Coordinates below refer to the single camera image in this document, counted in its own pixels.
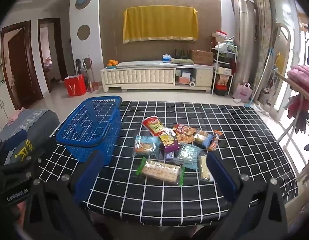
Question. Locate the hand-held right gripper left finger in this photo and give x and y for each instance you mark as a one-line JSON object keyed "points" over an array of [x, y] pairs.
{"points": [[90, 175]]}

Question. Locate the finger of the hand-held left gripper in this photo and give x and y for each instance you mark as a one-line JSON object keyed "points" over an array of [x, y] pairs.
{"points": [[15, 172], [32, 160]]}

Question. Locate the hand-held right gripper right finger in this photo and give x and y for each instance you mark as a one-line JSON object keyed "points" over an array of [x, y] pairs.
{"points": [[220, 177]]}

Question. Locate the small clear wafer packet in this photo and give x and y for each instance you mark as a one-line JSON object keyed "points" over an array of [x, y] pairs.
{"points": [[204, 170]]}

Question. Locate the blue plastic basket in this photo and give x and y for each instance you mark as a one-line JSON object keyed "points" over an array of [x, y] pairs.
{"points": [[79, 141]]}

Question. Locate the long orange snack bar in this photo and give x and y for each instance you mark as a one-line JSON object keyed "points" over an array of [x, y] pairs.
{"points": [[214, 141]]}

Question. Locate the pale teal snack packet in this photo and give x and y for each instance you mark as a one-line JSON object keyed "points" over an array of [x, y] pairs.
{"points": [[189, 155]]}

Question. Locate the blue white snack packet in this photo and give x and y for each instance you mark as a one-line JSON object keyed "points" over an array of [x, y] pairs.
{"points": [[203, 137]]}

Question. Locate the violet snack packet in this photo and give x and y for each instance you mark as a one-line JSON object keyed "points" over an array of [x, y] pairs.
{"points": [[170, 156]]}

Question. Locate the red orange snack packet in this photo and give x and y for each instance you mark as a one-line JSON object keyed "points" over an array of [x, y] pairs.
{"points": [[185, 133]]}

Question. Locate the green-edged cracker packet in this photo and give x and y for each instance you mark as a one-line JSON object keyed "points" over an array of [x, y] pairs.
{"points": [[159, 171]]}

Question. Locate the clear blue cookie packet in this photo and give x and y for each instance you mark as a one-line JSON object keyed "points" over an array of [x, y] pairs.
{"points": [[145, 146]]}

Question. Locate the purple yellow snack packet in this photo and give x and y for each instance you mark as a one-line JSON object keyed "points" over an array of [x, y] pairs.
{"points": [[168, 142]]}

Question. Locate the large red chip bag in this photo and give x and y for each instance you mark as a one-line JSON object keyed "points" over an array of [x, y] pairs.
{"points": [[154, 126]]}

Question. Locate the grey chair cover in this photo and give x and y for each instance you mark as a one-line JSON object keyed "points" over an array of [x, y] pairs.
{"points": [[32, 127]]}

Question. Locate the black white checked tablecloth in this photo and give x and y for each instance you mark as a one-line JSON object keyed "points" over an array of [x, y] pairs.
{"points": [[244, 135]]}

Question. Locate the white cupboard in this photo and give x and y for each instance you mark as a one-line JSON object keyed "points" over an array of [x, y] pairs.
{"points": [[2, 105]]}

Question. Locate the red paper bag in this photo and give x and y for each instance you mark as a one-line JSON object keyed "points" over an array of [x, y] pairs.
{"points": [[74, 86]]}

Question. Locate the pink bag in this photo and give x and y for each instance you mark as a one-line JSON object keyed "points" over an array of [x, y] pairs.
{"points": [[242, 92]]}

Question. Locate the pink broom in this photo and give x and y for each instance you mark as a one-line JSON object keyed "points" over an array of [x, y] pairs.
{"points": [[90, 86]]}

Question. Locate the brown wooden door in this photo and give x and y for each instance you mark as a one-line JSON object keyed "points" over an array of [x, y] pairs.
{"points": [[22, 67]]}

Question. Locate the orange box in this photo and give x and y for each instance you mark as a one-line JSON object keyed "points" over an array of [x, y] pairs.
{"points": [[182, 80]]}

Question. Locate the cream tv cabinet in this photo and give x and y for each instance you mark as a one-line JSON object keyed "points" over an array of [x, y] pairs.
{"points": [[139, 76]]}

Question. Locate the white metal rack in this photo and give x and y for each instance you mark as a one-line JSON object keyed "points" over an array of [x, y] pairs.
{"points": [[214, 67]]}

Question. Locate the plate of oranges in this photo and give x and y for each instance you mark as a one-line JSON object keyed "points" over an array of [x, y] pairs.
{"points": [[112, 63]]}

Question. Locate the brown cardboard box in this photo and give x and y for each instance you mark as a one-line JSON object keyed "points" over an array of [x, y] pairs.
{"points": [[202, 57]]}

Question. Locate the green folded cloth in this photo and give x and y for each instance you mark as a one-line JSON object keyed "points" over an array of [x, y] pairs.
{"points": [[182, 61]]}

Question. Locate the pink jacket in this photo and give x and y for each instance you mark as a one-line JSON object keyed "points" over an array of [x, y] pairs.
{"points": [[300, 76]]}

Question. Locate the blue tissue box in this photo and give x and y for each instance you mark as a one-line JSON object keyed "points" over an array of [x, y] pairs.
{"points": [[167, 58]]}

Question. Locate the tower air conditioner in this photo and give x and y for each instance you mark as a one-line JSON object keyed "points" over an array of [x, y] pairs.
{"points": [[244, 42]]}

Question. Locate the red white box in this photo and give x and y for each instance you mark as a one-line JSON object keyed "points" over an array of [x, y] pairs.
{"points": [[222, 34]]}

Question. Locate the yellow cloth cover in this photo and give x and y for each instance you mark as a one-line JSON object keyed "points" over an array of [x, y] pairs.
{"points": [[159, 25]]}

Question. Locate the brown doorway frame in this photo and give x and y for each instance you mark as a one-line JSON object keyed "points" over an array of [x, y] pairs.
{"points": [[58, 42]]}

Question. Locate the brown round wall decor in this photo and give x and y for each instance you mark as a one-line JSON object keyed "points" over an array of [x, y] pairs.
{"points": [[84, 32]]}

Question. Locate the blue round wall decor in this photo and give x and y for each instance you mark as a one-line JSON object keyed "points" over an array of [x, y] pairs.
{"points": [[83, 0]]}

